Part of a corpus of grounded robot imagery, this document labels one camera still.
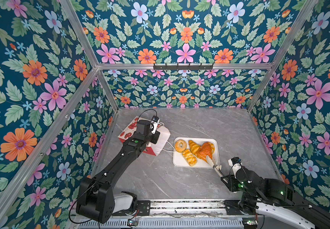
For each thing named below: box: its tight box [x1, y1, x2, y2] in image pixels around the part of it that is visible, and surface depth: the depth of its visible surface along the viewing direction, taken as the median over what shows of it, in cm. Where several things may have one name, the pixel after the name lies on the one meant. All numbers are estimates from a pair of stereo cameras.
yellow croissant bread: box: [188, 139, 201, 157], surface depth 94 cm
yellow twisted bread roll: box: [182, 149, 198, 167], surface depth 90 cm
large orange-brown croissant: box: [195, 141, 215, 163], surface depth 87 cm
